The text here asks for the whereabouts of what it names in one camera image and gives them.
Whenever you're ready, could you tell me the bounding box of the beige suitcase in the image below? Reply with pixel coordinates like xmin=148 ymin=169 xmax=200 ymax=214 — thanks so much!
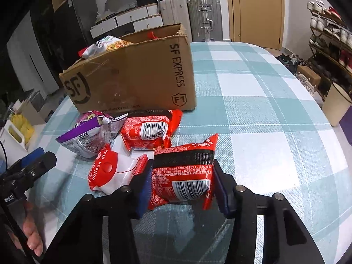
xmin=159 ymin=0 xmax=193 ymax=42

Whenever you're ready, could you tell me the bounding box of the red snack packet white label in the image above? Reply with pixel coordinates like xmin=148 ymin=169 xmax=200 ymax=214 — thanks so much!
xmin=120 ymin=109 xmax=183 ymax=151

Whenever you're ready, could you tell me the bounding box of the group of shoes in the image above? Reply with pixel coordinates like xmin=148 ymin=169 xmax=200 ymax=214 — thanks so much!
xmin=307 ymin=0 xmax=352 ymax=69

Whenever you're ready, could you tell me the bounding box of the pale plastic bag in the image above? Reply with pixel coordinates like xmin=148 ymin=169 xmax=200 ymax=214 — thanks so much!
xmin=96 ymin=10 xmax=116 ymax=22

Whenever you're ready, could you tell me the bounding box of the purple snack packet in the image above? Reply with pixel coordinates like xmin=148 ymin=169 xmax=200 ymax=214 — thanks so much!
xmin=55 ymin=110 xmax=129 ymax=159

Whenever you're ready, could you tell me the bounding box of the yellow plastic item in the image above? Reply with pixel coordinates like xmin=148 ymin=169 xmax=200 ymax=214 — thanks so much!
xmin=11 ymin=114 xmax=35 ymax=145

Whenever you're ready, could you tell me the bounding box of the person's left hand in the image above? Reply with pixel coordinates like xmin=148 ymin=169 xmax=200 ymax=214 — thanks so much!
xmin=22 ymin=201 xmax=44 ymax=257

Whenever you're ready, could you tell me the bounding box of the white drawer dresser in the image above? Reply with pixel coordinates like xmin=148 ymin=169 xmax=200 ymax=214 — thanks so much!
xmin=90 ymin=5 xmax=164 ymax=39

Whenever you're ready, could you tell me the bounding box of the small cardboard carton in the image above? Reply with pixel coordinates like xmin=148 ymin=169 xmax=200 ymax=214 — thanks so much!
xmin=296 ymin=65 xmax=322 ymax=87

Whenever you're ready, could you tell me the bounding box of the purple bag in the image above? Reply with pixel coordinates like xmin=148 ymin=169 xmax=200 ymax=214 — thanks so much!
xmin=340 ymin=114 xmax=352 ymax=143

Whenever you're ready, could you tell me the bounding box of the black wardrobe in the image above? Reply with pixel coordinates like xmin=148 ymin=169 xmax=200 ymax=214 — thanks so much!
xmin=30 ymin=0 xmax=99 ymax=94

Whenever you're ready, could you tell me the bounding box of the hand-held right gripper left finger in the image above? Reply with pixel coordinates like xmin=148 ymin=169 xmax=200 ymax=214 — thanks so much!
xmin=41 ymin=159 xmax=154 ymax=264

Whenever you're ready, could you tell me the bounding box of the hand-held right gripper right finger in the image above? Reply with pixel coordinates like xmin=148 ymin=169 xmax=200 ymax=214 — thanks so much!
xmin=213 ymin=160 xmax=325 ymax=264

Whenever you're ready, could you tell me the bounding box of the metal shoe rack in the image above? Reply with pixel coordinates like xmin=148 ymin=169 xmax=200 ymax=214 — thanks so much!
xmin=308 ymin=1 xmax=352 ymax=99

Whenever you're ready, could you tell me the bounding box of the brown cardboard box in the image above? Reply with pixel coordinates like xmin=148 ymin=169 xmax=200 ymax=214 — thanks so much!
xmin=59 ymin=23 xmax=197 ymax=114

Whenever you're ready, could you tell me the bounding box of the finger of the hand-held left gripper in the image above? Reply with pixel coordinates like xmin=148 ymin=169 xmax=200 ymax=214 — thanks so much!
xmin=11 ymin=152 xmax=58 ymax=184
xmin=20 ymin=148 xmax=45 ymax=166

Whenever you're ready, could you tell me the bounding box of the teal checked tablecloth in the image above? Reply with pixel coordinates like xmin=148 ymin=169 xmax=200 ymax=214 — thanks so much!
xmin=40 ymin=41 xmax=352 ymax=264

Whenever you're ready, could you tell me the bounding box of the red and white packet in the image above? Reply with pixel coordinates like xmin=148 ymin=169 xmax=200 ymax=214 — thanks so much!
xmin=87 ymin=144 xmax=149 ymax=196

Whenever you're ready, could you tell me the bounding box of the red white yellow snack bag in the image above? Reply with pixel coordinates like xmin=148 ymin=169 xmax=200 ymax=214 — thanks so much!
xmin=78 ymin=35 xmax=135 ymax=59

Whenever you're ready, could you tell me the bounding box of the cream trash bin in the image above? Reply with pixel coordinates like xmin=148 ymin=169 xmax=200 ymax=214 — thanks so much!
xmin=322 ymin=81 xmax=352 ymax=127

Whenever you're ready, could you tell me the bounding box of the wooden door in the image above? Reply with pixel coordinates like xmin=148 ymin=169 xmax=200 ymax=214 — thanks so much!
xmin=225 ymin=0 xmax=285 ymax=50

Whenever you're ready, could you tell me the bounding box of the red snack packet black band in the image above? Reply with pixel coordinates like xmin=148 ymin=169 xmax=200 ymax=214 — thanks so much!
xmin=148 ymin=133 xmax=219 ymax=212

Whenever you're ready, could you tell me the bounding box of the pile of dark shoes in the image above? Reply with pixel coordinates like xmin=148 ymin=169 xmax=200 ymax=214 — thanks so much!
xmin=276 ymin=53 xmax=303 ymax=67

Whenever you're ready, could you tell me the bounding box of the silver suitcase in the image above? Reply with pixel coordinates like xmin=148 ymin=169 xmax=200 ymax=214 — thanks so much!
xmin=188 ymin=0 xmax=223 ymax=43

